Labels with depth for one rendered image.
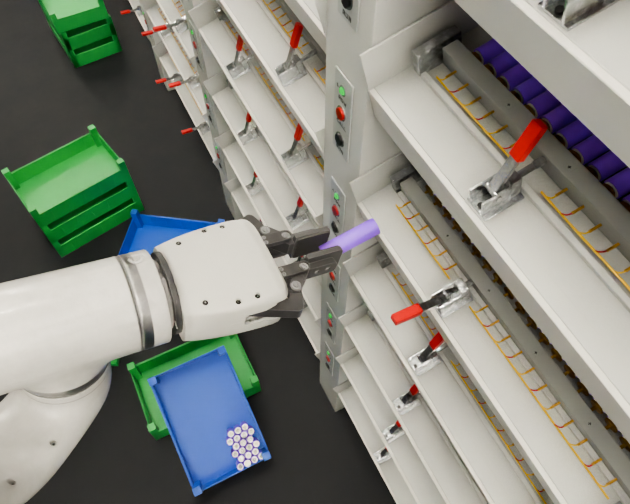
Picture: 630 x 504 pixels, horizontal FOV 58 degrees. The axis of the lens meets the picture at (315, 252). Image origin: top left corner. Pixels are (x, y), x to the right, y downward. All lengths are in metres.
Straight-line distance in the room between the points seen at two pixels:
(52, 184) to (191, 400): 0.82
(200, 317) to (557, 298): 0.29
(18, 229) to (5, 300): 1.61
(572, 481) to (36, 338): 0.50
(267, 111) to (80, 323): 0.74
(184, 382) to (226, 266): 1.04
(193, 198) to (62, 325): 1.52
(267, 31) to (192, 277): 0.58
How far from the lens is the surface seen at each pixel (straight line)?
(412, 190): 0.72
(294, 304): 0.52
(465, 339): 0.66
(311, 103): 0.86
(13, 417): 0.55
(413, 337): 0.86
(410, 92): 0.60
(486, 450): 0.83
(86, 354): 0.48
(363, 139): 0.66
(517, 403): 0.65
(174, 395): 1.54
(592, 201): 0.50
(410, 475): 1.19
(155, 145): 2.16
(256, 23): 1.01
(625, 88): 0.36
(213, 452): 1.54
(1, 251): 2.05
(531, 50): 0.41
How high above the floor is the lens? 1.51
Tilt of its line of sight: 57 degrees down
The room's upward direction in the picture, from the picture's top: straight up
